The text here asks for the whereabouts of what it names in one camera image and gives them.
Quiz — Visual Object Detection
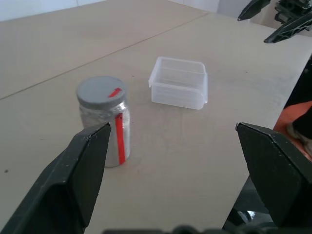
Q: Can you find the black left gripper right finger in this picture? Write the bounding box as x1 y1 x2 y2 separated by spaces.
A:
235 122 312 234

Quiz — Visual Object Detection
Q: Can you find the orange object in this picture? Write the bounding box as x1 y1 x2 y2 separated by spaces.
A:
272 101 312 160

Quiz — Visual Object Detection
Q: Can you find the silver jar with red stripe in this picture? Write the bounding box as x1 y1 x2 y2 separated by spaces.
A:
79 97 133 168

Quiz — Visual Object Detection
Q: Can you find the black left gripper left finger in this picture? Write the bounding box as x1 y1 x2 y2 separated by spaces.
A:
0 122 112 234

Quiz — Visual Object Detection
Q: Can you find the grey plastic jar lid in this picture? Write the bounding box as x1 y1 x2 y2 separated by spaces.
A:
77 76 128 113

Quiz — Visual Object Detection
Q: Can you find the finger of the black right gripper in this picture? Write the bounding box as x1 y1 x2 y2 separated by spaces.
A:
237 0 272 21
263 15 312 44

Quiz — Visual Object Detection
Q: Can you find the black upright shape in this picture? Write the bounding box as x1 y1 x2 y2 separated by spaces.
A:
281 52 312 115

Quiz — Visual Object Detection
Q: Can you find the clear plastic container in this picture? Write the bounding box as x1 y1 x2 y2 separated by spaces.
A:
148 56 209 111

